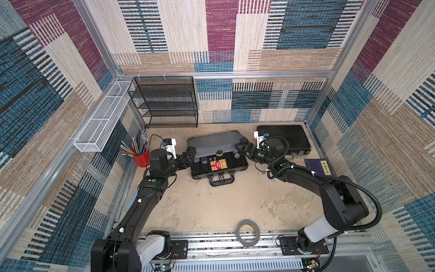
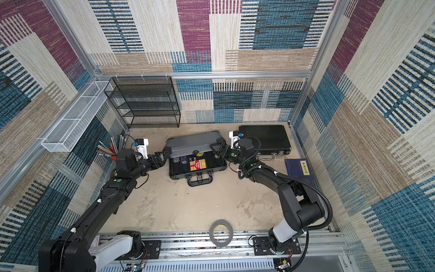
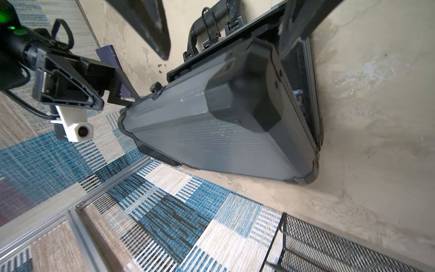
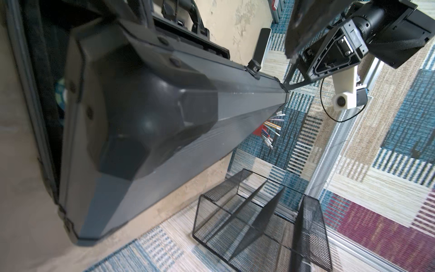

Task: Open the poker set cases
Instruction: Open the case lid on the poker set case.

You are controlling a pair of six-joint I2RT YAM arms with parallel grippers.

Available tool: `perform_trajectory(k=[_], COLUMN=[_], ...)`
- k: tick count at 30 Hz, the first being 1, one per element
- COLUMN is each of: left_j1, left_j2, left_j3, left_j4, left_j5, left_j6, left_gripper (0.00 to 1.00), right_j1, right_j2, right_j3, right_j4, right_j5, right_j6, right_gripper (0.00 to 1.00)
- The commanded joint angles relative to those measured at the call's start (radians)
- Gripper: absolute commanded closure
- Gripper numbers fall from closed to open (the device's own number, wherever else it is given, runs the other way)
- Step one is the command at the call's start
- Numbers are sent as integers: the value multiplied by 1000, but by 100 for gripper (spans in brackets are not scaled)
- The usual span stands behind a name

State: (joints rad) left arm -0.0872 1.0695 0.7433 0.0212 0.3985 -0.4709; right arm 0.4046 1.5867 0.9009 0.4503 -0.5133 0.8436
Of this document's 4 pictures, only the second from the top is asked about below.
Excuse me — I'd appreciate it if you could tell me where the grey plastic poker case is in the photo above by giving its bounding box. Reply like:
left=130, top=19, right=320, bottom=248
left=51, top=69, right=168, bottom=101
left=165, top=130, right=227, bottom=187

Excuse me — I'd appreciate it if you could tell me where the grey tape roll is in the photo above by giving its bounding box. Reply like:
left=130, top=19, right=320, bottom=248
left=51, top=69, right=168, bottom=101
left=208, top=219, right=234, bottom=248

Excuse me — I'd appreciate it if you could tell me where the black wire mesh shelf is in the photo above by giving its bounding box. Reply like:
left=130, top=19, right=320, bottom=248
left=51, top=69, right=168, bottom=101
left=104, top=76, right=181, bottom=129

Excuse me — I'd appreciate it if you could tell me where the bundle of coloured pencils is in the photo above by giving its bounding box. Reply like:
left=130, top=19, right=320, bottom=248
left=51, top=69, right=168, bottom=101
left=96, top=134, right=130, bottom=158

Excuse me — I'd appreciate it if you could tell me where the white wire mesh basket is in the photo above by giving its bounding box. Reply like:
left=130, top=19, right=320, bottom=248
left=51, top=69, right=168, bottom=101
left=41, top=81, right=109, bottom=153

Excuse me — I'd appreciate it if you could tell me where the black aluminium poker case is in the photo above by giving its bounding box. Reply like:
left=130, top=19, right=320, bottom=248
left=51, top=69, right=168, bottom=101
left=237, top=125, right=292, bottom=160

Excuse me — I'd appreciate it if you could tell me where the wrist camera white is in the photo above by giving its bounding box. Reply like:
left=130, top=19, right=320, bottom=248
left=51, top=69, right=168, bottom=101
left=229, top=130, right=244, bottom=149
left=133, top=138, right=149, bottom=159

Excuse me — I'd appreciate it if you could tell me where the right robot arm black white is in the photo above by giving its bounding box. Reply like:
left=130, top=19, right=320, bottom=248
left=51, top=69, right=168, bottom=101
left=210, top=137, right=333, bottom=253

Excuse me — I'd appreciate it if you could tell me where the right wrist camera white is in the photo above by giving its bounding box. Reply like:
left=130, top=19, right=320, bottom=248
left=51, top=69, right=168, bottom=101
left=229, top=130, right=244, bottom=149

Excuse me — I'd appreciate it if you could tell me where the purple book yellow label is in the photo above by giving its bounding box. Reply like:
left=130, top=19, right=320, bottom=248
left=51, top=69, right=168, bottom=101
left=284, top=159, right=317, bottom=187

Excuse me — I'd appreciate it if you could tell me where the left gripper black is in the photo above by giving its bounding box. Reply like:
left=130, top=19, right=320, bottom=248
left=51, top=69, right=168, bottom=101
left=131, top=151, right=170, bottom=181

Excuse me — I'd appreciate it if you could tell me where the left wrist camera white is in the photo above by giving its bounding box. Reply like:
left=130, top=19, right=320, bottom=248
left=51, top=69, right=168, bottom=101
left=133, top=138, right=149, bottom=159

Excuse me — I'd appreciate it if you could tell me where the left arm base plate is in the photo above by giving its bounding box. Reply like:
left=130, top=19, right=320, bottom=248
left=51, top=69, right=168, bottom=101
left=116, top=240, right=162, bottom=261

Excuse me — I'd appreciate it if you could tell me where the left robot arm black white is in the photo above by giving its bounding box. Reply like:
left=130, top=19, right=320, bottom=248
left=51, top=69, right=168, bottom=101
left=38, top=149, right=169, bottom=272

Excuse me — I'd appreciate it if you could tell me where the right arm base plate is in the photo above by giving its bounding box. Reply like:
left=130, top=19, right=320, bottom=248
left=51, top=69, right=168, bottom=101
left=248, top=236, right=302, bottom=256

